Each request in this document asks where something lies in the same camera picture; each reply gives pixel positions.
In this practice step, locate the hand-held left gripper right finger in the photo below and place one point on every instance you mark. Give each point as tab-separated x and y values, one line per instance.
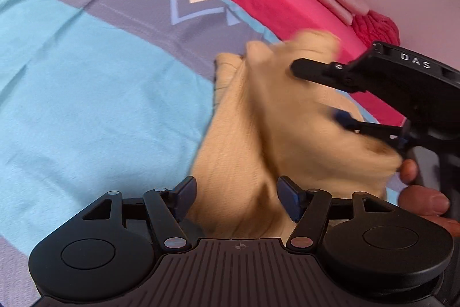
289	197

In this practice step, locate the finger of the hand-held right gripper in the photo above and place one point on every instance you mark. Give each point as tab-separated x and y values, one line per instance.
320	71
377	130

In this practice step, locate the blue grey geometric bedsheet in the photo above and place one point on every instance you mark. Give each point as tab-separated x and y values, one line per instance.
90	94

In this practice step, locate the person's right hand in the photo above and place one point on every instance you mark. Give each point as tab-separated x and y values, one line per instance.
424	201

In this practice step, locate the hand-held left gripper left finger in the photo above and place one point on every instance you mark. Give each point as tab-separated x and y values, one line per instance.
185	195

